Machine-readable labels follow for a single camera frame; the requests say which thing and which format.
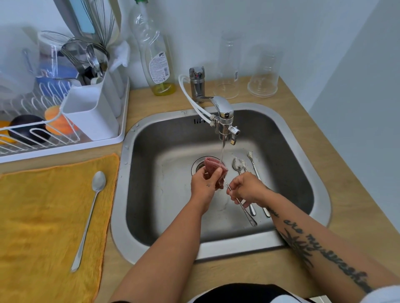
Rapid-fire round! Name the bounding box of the person's right hand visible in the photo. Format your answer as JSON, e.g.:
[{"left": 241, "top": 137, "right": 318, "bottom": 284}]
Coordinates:
[{"left": 228, "top": 172, "right": 274, "bottom": 209}]

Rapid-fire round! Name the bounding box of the person's left hand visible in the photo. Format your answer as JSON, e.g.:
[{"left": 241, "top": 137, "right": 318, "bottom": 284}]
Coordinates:
[{"left": 190, "top": 169, "right": 229, "bottom": 216}]

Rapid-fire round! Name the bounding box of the pink mesh scrubbing cloth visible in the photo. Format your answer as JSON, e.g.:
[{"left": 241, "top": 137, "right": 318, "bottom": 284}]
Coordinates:
[{"left": 204, "top": 157, "right": 229, "bottom": 190}]

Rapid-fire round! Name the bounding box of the thin steel spoon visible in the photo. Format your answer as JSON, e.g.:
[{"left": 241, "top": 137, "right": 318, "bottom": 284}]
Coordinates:
[{"left": 225, "top": 184, "right": 258, "bottom": 228}]

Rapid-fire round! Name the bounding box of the person's left forearm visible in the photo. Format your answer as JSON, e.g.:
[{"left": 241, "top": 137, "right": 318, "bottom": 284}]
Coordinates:
[{"left": 108, "top": 203, "right": 217, "bottom": 303}]

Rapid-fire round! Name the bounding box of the person's right forearm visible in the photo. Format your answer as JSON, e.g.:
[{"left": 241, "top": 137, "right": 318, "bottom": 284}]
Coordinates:
[{"left": 266, "top": 190, "right": 400, "bottom": 296}]

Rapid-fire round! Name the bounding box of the steel spoon with oval bowl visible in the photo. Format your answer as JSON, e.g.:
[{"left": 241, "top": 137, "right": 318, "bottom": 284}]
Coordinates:
[{"left": 232, "top": 158, "right": 257, "bottom": 217}]

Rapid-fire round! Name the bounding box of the steel sink drain strainer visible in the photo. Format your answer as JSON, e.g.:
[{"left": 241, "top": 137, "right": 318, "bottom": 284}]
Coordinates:
[{"left": 191, "top": 155, "right": 220, "bottom": 179}]

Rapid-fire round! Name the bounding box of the long steel spoon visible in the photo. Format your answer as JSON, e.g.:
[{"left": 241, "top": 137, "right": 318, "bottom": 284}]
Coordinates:
[{"left": 247, "top": 152, "right": 271, "bottom": 218}]

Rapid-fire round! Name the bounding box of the stainless steel sink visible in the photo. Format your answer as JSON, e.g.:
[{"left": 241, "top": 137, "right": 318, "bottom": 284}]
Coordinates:
[{"left": 111, "top": 103, "right": 332, "bottom": 265}]

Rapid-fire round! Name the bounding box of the chrome faucet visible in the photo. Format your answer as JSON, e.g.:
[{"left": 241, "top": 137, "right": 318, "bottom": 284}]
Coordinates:
[{"left": 188, "top": 66, "right": 242, "bottom": 146}]

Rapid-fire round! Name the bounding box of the short clear glass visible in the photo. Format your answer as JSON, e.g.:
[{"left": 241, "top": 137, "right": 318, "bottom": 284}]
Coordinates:
[{"left": 247, "top": 47, "right": 282, "bottom": 98}]

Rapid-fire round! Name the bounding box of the black and white garment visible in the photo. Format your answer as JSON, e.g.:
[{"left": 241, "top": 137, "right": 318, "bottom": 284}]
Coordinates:
[{"left": 187, "top": 283, "right": 326, "bottom": 303}]

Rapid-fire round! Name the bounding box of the tall clear glass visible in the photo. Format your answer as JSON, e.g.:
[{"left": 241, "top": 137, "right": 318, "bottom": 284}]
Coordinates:
[{"left": 213, "top": 30, "right": 243, "bottom": 100}]

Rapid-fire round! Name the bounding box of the clear dish soap bottle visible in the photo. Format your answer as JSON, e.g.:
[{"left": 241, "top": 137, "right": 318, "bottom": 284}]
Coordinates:
[{"left": 129, "top": 0, "right": 177, "bottom": 97}]

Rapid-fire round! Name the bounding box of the white cutlery holder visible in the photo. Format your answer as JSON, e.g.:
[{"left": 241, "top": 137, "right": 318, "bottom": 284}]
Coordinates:
[{"left": 61, "top": 70, "right": 124, "bottom": 142}]

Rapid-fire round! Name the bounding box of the white dish rack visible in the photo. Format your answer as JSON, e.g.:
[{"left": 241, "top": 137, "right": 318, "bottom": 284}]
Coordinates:
[{"left": 0, "top": 76, "right": 130, "bottom": 164}]

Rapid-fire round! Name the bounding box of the bunch of steel cutlery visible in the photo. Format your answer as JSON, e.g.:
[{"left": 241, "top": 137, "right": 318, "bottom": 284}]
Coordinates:
[{"left": 61, "top": 37, "right": 110, "bottom": 85}]

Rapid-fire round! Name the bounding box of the orange cup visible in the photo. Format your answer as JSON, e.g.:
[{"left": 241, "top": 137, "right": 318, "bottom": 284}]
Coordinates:
[{"left": 44, "top": 105, "right": 79, "bottom": 137}]

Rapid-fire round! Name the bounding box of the yellow towel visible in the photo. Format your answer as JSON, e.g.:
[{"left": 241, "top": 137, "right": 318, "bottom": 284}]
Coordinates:
[{"left": 0, "top": 153, "right": 121, "bottom": 303}]

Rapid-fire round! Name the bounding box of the blue bowl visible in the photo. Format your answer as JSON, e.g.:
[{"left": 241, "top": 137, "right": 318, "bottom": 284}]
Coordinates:
[{"left": 36, "top": 64, "right": 79, "bottom": 92}]

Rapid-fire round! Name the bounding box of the steel whisk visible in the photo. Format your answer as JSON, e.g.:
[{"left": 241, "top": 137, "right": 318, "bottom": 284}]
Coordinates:
[{"left": 80, "top": 0, "right": 117, "bottom": 57}]

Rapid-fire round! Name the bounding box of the black bowl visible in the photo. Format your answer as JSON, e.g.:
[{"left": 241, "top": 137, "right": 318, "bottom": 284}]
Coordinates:
[{"left": 7, "top": 114, "right": 52, "bottom": 146}]

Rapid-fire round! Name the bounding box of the clear plastic jug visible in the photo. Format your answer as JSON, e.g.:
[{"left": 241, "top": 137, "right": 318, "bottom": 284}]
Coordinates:
[{"left": 36, "top": 30, "right": 80, "bottom": 82}]

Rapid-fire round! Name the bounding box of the translucent white container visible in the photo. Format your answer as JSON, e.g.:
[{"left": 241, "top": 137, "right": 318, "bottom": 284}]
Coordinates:
[{"left": 0, "top": 25, "right": 40, "bottom": 105}]

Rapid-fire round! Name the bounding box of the white hose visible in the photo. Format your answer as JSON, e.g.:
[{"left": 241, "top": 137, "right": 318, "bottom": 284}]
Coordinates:
[
  {"left": 180, "top": 76, "right": 217, "bottom": 128},
  {"left": 178, "top": 74, "right": 216, "bottom": 125}
]

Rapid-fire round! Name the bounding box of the long-handled steel teaspoon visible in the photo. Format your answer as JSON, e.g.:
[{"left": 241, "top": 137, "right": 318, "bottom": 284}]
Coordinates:
[{"left": 71, "top": 171, "right": 107, "bottom": 273}]

